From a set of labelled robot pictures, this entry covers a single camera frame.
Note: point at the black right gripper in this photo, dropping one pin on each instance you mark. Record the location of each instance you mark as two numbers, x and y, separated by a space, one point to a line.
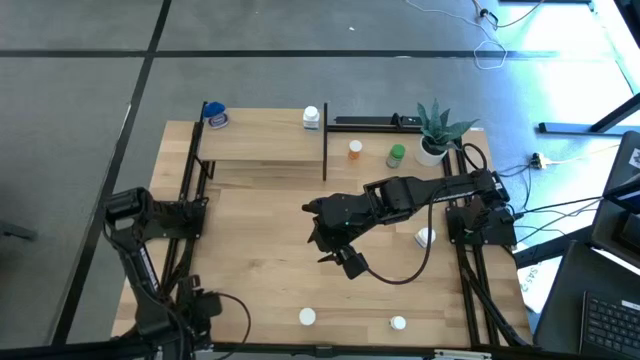
335 235

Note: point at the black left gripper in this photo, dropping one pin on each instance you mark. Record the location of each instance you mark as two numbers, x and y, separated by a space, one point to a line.
206 306

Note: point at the orange bottle white cap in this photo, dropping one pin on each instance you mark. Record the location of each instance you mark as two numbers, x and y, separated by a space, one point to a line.
355 146
307 316

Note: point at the small white-capped bottle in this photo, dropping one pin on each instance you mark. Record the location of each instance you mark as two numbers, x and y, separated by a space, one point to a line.
398 322

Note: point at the white medicine bottle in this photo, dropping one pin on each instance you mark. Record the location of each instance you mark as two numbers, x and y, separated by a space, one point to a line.
425 237
311 114

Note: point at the green-capped medicine bottle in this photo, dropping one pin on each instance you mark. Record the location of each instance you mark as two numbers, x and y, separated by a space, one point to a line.
397 151

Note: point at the blue-capped medicine bottle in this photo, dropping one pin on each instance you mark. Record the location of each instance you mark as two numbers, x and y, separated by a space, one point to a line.
215 109

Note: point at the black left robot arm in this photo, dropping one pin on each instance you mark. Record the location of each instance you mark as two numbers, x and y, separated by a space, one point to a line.
142 280

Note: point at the wooden shelf board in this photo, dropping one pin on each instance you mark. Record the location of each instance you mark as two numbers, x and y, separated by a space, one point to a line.
265 140

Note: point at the white plant pot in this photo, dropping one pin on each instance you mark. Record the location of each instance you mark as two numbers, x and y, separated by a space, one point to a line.
426 157

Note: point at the green succulent plant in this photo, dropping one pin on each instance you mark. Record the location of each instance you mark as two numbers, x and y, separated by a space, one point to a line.
437 131

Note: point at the white printed paper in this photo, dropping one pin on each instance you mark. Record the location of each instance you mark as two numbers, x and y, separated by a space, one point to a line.
537 290

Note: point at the black table leg bar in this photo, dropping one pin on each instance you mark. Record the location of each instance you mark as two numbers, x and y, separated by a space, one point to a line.
550 248

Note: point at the white power adapter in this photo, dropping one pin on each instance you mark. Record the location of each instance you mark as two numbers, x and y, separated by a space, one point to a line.
539 160

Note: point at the black floor stand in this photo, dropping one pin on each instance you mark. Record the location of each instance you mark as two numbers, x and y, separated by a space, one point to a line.
575 128

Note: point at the black laptop with keyboard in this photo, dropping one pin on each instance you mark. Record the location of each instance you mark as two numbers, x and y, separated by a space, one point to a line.
610 325

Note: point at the dark grey laptop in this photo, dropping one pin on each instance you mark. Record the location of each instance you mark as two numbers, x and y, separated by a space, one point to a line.
615 220

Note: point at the black frame rail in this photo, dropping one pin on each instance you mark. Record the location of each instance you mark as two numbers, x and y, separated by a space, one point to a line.
471 330
490 320
186 260
191 145

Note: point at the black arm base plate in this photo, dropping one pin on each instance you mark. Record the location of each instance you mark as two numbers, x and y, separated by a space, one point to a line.
190 234
502 235

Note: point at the long black frame crossbar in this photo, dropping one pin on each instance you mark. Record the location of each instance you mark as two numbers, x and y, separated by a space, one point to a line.
270 354

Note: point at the black metal shelf frame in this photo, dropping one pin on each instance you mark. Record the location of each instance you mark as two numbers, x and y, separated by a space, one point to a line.
325 150

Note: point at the short black bracket rail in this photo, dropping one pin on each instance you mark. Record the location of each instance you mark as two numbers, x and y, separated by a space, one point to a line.
370 128

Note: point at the silver aluminium bracket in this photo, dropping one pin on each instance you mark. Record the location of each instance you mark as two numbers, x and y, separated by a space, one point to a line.
462 354

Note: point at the black diagonal frame brace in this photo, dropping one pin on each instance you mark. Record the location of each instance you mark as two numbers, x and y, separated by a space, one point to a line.
515 330

